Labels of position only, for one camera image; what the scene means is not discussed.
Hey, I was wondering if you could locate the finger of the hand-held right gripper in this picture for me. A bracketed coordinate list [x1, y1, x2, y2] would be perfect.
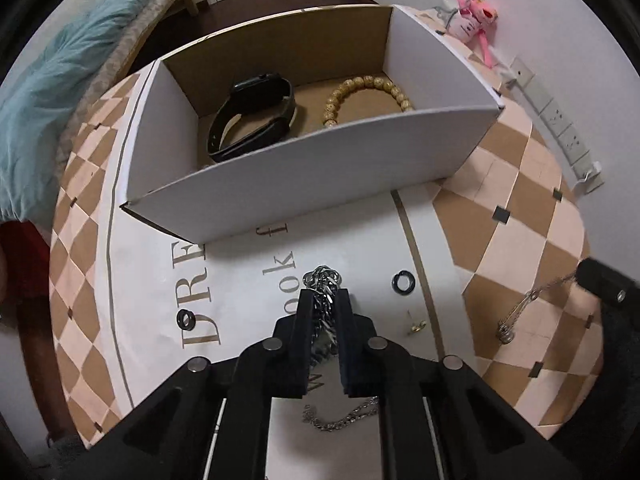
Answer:
[575, 257, 640, 311]

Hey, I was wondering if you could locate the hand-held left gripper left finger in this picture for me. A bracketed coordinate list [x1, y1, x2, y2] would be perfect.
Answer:
[94, 289, 321, 480]

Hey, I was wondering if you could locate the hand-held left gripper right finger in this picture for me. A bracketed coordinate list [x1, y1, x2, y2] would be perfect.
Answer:
[335, 289, 557, 480]

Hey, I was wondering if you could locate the thick silver chain bracelet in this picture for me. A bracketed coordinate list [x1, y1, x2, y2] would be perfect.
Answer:
[302, 266, 347, 367]

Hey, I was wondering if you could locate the thin silver necklace with pendant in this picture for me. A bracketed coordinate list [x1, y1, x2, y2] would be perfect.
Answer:
[495, 271, 581, 345]

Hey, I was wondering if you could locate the white cardboard box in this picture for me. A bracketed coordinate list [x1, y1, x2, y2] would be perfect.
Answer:
[119, 4, 505, 245]

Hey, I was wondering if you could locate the checkered table mat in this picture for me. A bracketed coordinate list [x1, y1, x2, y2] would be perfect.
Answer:
[47, 4, 607, 451]

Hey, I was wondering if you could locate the white power strip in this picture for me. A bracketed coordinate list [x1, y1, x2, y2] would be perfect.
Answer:
[506, 56, 606, 194]

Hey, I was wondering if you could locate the black smart watch band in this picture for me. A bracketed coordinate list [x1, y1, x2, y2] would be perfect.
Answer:
[206, 73, 300, 163]

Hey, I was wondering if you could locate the red cloth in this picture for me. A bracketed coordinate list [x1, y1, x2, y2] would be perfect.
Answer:
[0, 220, 57, 311]

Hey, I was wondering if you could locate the pink plush toy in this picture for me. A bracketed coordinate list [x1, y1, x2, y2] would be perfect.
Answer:
[436, 0, 501, 69]

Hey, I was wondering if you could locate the patterned mattress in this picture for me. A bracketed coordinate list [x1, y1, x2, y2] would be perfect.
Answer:
[54, 0, 190, 167]

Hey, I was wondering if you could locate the teal fluffy blanket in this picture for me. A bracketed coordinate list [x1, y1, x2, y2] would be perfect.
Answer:
[0, 0, 192, 222]

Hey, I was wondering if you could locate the thin silver chain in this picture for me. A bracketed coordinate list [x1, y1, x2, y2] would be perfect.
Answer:
[302, 395, 381, 432]

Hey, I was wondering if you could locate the golden beaded bracelet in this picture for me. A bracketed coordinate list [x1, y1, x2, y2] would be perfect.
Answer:
[322, 76, 415, 130]

